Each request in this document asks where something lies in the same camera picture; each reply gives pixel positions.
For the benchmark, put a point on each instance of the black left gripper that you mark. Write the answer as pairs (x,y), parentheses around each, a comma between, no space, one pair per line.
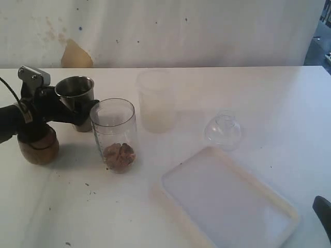
(82,108)

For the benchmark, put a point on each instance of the stainless steel cup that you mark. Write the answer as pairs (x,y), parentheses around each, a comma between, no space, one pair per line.
(70,90)

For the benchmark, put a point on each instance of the brown wooden cup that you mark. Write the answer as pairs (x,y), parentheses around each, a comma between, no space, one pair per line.
(39,144)

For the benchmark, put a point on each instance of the gold coins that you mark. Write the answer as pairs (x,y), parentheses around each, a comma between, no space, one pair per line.
(119,157)

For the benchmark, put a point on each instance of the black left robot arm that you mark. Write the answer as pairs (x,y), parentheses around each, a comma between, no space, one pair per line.
(13,118)

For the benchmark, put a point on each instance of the clear glass with amber liquid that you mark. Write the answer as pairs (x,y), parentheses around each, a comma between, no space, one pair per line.
(114,121)

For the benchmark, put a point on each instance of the clear dome strainer lid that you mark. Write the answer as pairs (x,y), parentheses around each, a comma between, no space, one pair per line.
(224,131)

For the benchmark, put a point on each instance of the frosted plastic cup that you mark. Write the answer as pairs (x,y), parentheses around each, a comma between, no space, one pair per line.
(156,100)

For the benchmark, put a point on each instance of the white plastic tray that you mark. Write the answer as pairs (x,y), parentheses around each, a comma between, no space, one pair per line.
(216,203)

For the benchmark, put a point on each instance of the dark right gripper tip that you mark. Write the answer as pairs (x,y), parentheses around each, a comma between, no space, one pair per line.
(321,206)

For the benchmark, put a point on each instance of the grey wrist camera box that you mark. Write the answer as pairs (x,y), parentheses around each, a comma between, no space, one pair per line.
(33,75)

